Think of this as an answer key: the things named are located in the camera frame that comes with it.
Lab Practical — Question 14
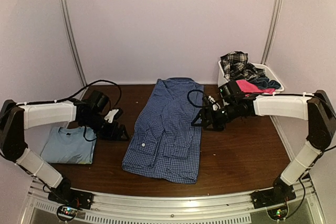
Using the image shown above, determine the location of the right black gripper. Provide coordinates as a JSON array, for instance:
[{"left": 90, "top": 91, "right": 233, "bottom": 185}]
[{"left": 192, "top": 102, "right": 239, "bottom": 132}]

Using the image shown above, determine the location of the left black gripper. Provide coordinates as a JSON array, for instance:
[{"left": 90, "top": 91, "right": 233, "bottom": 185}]
[{"left": 82, "top": 113, "right": 130, "bottom": 141}]

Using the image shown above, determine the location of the blue dotted shirt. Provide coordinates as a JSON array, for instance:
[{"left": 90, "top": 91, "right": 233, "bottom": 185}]
[{"left": 122, "top": 78, "right": 204, "bottom": 184}]

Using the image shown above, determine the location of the light blue printed t-shirt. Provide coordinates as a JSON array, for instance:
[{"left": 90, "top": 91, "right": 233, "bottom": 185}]
[{"left": 41, "top": 126, "right": 97, "bottom": 165}]

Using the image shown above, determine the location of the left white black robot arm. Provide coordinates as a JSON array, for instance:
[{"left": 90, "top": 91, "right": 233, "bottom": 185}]
[{"left": 1, "top": 90, "right": 129, "bottom": 205}]

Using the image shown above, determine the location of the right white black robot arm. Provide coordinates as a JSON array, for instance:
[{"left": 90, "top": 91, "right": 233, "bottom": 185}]
[{"left": 191, "top": 81, "right": 335, "bottom": 204}]

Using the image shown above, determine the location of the white plastic laundry basket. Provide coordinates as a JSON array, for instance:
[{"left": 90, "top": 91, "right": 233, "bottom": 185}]
[{"left": 217, "top": 60, "right": 286, "bottom": 96}]

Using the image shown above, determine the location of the pink garment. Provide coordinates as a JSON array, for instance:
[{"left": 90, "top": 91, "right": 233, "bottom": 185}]
[{"left": 236, "top": 80, "right": 276, "bottom": 95}]

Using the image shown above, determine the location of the dark plaid shirt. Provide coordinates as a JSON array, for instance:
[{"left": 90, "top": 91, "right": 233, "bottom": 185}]
[{"left": 220, "top": 51, "right": 266, "bottom": 81}]

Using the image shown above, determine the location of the navy blue garment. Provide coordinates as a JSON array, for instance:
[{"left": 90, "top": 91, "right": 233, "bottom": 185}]
[{"left": 249, "top": 77, "right": 281, "bottom": 90}]

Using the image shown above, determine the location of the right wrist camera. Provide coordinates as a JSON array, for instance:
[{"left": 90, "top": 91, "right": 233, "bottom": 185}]
[{"left": 203, "top": 95, "right": 221, "bottom": 111}]

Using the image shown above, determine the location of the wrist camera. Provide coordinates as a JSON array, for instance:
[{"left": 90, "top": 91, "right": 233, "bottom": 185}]
[
  {"left": 203, "top": 95, "right": 221, "bottom": 111},
  {"left": 104, "top": 108, "right": 123, "bottom": 123}
]

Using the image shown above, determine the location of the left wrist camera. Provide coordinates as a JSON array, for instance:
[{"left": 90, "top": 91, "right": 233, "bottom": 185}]
[{"left": 104, "top": 108, "right": 123, "bottom": 123}]

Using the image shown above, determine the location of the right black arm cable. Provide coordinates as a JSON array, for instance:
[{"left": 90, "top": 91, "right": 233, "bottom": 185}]
[{"left": 187, "top": 90, "right": 208, "bottom": 109}]

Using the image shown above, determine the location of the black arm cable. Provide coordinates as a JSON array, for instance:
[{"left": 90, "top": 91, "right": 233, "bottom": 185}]
[
  {"left": 187, "top": 90, "right": 208, "bottom": 109},
  {"left": 54, "top": 79, "right": 122, "bottom": 109}
]

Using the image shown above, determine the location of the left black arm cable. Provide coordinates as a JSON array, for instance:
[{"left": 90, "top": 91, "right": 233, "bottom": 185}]
[{"left": 54, "top": 79, "right": 122, "bottom": 109}]

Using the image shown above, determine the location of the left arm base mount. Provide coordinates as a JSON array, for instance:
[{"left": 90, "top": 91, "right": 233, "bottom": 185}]
[{"left": 48, "top": 189, "right": 93, "bottom": 223}]

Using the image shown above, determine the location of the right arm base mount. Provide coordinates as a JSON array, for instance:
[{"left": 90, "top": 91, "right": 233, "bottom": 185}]
[{"left": 250, "top": 186, "right": 296, "bottom": 221}]

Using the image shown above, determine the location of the front aluminium frame rail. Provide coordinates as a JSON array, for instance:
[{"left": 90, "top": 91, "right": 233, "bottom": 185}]
[{"left": 18, "top": 178, "right": 326, "bottom": 223}]

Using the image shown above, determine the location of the right aluminium frame post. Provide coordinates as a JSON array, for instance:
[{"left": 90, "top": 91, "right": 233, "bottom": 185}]
[{"left": 261, "top": 0, "right": 284, "bottom": 65}]

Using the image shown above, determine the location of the aluminium frame post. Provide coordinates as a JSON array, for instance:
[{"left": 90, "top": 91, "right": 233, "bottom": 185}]
[
  {"left": 261, "top": 0, "right": 284, "bottom": 65},
  {"left": 59, "top": 0, "right": 87, "bottom": 87}
]

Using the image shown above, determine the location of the left aluminium frame post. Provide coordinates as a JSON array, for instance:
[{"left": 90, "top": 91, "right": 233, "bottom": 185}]
[{"left": 59, "top": 0, "right": 87, "bottom": 87}]

